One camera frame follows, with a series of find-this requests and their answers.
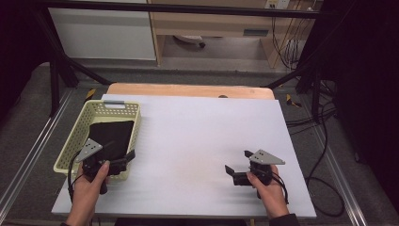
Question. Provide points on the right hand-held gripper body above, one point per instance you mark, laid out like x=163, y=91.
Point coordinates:
x=265, y=158

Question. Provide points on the black horizontal frame bar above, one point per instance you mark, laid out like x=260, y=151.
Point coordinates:
x=188, y=9

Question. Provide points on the light wooden desk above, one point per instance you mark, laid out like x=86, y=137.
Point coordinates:
x=213, y=23

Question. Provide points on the black curtain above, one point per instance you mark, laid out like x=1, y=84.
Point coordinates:
x=19, y=47
x=373, y=78

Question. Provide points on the yellow and black tape piece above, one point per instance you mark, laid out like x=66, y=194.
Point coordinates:
x=291, y=101
x=90, y=94

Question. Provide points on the white object with black wheel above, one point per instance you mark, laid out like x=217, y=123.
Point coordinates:
x=189, y=39

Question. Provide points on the aluminium floor rail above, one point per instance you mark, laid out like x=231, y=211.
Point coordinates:
x=340, y=175
x=34, y=144

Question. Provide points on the black cloth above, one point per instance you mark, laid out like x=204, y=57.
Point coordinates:
x=113, y=133

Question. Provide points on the black metal frame stand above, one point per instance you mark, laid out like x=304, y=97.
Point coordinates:
x=315, y=84
x=55, y=84

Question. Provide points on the white wall socket strip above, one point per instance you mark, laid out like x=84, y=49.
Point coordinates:
x=277, y=3

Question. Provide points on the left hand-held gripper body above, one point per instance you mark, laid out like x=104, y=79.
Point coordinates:
x=89, y=149

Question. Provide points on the person's left hand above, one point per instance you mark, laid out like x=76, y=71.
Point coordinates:
x=83, y=197

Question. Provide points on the white table board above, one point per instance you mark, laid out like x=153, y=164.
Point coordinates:
x=204, y=141

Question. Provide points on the white cabinet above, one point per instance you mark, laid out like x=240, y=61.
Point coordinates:
x=103, y=31

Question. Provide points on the person's right hand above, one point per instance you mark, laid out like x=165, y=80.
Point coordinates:
x=274, y=197

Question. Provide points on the pale yellow plastic basket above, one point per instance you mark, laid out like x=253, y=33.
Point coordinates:
x=76, y=138

